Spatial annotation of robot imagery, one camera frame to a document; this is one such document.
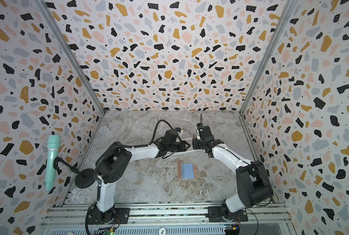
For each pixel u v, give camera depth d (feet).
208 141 2.30
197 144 2.68
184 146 2.77
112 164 1.68
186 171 2.97
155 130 2.40
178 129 2.90
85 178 2.73
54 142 2.06
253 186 1.46
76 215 2.45
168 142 2.46
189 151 3.03
